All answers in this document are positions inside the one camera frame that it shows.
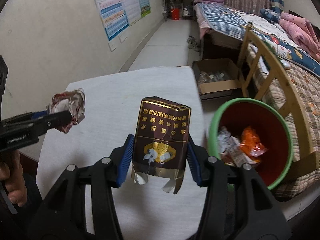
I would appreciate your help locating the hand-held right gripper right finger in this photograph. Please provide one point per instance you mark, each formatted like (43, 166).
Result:
(193, 162)

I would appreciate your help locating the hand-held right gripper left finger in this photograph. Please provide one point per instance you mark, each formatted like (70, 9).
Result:
(125, 160)

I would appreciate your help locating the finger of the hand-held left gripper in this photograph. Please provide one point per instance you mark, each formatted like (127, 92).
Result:
(57, 120)
(40, 115)

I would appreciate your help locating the brown foil wrapper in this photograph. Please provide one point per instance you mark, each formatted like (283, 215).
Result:
(71, 102)

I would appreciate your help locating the brown cigarette pack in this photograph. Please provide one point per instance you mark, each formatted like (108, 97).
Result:
(160, 135)

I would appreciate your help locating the orange snack wrapper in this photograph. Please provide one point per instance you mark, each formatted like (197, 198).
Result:
(252, 142)

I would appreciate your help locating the red bin with green rim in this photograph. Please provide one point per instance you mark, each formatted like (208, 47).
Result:
(275, 155)

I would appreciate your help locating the person's left hand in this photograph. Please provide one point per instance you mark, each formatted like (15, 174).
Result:
(13, 180)

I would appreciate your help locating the open cardboard box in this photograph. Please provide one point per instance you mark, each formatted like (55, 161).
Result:
(217, 87)

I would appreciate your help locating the pair of grey shoes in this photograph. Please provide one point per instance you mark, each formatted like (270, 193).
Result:
(193, 43)

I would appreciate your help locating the wooden chair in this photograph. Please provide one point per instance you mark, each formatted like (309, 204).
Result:
(272, 70)

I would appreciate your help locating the small white oval object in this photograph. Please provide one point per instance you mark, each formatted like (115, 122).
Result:
(287, 65)

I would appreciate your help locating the blue plaid bed cover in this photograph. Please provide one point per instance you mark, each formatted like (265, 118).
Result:
(222, 20)

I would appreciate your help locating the dark blue cartoon blanket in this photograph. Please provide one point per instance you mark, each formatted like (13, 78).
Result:
(295, 52)

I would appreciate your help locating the red bucket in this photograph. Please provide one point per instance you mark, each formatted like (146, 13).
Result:
(175, 13)

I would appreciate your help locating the dark blue pillow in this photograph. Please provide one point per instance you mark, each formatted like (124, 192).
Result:
(270, 15)

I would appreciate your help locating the pink quilt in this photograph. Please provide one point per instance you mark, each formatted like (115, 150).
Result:
(297, 27)

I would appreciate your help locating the striped pillow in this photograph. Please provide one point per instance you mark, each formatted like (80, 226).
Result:
(276, 3)

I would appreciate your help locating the white wall socket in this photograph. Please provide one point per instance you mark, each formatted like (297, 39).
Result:
(123, 38)
(112, 45)

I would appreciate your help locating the wooden bed frame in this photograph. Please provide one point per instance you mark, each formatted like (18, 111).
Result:
(220, 47)

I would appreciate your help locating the blue row chart wall poster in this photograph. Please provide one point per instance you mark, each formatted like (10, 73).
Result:
(110, 7)

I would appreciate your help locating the white chart wall poster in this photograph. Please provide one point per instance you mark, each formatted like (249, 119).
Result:
(130, 0)

